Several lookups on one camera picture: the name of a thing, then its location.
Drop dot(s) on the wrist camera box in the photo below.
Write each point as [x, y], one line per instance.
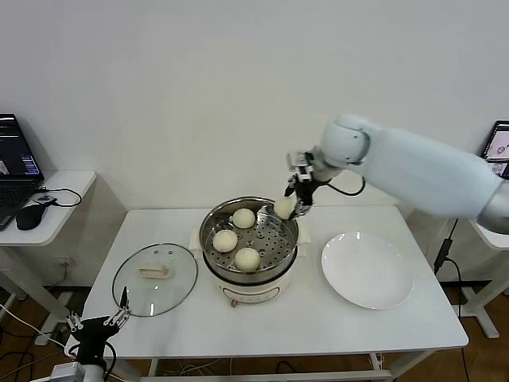
[301, 165]
[67, 374]

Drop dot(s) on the white side table with label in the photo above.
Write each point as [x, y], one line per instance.
[493, 242]

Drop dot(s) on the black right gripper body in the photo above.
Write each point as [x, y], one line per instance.
[306, 193]

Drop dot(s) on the cream electric cooker base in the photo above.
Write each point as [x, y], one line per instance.
[258, 292]

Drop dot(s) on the black laptop with dark screen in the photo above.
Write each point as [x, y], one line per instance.
[16, 159]

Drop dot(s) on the white main table frame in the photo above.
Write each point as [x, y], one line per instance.
[278, 374]

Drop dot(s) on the round glass pot lid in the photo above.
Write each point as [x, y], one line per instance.
[175, 286]

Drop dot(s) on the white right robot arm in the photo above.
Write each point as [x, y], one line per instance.
[417, 167]

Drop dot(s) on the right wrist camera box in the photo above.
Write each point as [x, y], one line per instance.
[301, 165]

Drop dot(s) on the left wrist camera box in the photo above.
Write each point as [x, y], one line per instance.
[67, 374]

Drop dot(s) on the stainless steel steamer basket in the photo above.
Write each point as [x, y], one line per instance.
[278, 254]

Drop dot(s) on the grey laptop with bright screen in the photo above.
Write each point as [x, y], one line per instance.
[499, 143]

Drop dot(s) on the black computer mouse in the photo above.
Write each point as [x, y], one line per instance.
[28, 218]

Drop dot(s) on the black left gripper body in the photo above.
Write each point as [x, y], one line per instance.
[91, 336]

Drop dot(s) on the white side table with mouse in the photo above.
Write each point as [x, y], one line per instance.
[67, 187]

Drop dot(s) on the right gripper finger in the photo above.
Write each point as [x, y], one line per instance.
[303, 210]
[291, 188]

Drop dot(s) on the white steamed baozi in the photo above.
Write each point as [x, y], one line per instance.
[224, 241]
[285, 209]
[243, 219]
[247, 259]

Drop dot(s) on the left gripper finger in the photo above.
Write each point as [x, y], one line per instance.
[74, 321]
[121, 314]

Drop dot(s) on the round white plate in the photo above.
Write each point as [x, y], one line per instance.
[366, 270]

